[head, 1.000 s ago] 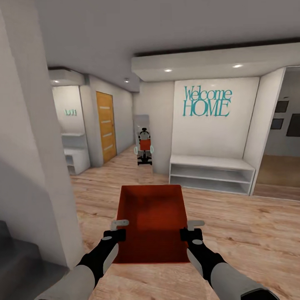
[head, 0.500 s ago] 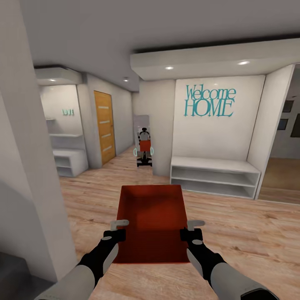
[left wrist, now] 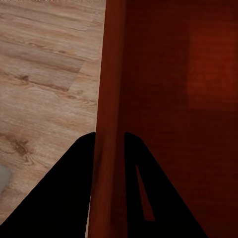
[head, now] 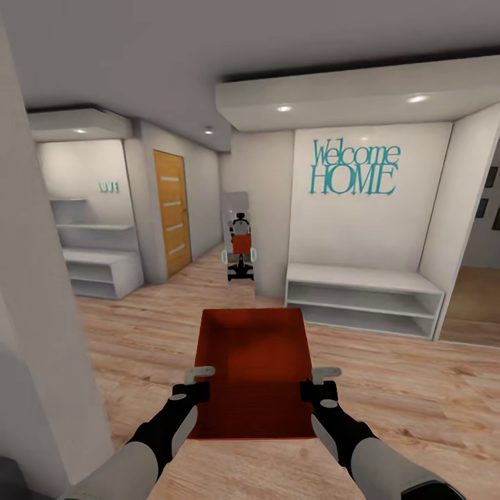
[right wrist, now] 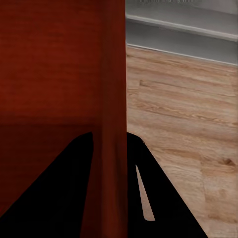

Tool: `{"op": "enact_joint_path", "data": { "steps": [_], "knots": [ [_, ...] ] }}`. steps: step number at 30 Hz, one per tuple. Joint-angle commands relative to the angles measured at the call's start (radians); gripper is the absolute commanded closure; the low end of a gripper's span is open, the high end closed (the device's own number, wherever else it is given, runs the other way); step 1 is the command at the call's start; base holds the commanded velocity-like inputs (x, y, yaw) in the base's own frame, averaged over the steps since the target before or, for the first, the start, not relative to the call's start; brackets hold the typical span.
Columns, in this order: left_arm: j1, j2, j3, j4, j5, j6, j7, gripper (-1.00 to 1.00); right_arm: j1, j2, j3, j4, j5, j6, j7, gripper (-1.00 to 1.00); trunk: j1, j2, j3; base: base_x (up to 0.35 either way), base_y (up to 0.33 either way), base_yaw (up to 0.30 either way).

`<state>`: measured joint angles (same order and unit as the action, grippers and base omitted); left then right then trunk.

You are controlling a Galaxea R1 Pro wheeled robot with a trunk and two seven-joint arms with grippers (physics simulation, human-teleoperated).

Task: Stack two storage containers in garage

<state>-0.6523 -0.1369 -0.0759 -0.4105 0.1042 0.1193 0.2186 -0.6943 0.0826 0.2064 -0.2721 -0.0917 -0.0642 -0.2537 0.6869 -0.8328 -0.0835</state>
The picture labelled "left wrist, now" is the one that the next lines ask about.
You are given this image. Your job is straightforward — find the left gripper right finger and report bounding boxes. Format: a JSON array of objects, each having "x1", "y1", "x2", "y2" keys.
[{"x1": 124, "y1": 132, "x2": 208, "y2": 238}]

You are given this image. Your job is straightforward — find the storage box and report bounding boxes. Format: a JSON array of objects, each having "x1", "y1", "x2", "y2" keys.
[{"x1": 87, "y1": 0, "x2": 238, "y2": 238}]

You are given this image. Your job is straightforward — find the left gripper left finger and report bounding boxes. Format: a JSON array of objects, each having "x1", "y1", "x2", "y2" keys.
[{"x1": 0, "y1": 132, "x2": 96, "y2": 238}]

